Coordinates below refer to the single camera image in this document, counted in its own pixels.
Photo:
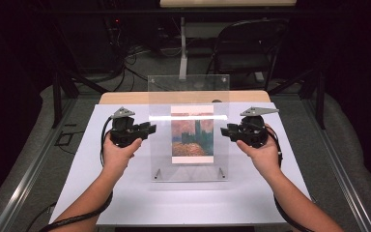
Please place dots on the white desk leg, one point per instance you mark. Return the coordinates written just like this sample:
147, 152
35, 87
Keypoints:
183, 48

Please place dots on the black metal stand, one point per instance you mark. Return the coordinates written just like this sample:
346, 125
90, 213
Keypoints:
319, 96
57, 96

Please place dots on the colourful painting print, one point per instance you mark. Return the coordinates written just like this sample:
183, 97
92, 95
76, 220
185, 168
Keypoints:
192, 138

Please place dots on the person's right hand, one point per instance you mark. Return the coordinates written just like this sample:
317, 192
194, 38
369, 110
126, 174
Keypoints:
267, 158

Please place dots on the black equipment rack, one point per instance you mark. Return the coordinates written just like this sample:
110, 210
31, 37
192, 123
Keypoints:
116, 35

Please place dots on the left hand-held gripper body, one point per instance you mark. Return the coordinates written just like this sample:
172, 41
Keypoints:
124, 133

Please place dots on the aluminium floor rail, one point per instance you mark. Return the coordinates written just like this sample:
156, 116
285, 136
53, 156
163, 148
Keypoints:
341, 180
29, 180

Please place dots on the clear acrylic picture frame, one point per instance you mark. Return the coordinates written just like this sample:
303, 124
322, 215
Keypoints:
161, 96

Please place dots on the person's left hand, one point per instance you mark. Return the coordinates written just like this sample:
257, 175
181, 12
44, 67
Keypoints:
116, 158

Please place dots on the black square floor bracket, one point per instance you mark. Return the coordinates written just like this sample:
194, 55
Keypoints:
65, 139

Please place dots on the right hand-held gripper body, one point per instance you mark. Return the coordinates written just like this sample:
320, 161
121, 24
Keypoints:
252, 132

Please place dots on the white board sheet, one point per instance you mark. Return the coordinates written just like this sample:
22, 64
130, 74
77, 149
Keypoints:
190, 203

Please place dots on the pale background desk top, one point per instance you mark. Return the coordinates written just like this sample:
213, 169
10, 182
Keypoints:
228, 3

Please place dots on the black folding chair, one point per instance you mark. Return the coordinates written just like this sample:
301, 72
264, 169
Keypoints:
238, 61

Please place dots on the light wooden table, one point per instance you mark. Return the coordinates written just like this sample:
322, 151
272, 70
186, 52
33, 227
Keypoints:
125, 97

